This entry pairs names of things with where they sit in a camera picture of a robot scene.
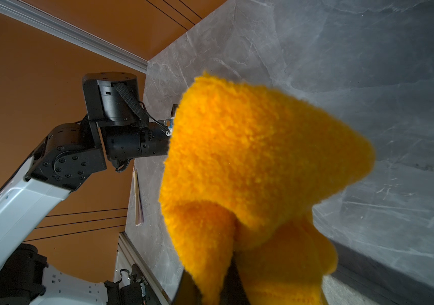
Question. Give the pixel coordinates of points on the wooden folding fan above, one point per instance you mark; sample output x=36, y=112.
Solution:
x=138, y=210

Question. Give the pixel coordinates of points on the aluminium corner post left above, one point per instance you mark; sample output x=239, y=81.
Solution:
x=39, y=19

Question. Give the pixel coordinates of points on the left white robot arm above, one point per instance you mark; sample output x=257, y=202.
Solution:
x=116, y=129

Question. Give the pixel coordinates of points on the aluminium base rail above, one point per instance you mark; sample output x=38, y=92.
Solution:
x=140, y=267

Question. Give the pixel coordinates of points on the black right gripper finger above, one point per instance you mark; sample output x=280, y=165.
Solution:
x=233, y=292

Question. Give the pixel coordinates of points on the yellow microfibre cloth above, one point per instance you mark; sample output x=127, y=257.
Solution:
x=246, y=165

